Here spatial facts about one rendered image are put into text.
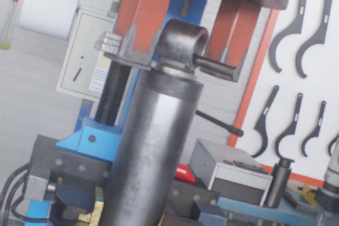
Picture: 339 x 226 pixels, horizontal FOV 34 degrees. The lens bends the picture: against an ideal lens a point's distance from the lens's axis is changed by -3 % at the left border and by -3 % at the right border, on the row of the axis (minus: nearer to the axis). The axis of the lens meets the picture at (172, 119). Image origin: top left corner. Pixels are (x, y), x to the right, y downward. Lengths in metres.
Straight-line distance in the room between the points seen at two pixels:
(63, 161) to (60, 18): 0.79
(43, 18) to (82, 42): 0.22
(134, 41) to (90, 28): 0.96
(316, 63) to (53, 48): 1.86
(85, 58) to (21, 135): 1.42
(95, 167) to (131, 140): 0.31
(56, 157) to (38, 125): 1.85
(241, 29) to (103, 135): 0.63
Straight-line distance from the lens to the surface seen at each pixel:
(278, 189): 2.27
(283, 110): 4.09
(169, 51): 1.81
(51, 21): 2.62
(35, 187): 1.98
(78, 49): 2.64
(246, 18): 1.95
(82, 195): 1.91
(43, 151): 2.08
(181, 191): 2.14
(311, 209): 2.43
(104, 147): 2.10
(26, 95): 3.89
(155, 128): 1.79
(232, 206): 2.21
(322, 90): 4.17
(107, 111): 2.19
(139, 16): 1.69
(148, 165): 1.81
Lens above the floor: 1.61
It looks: 9 degrees down
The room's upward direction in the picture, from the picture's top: 18 degrees clockwise
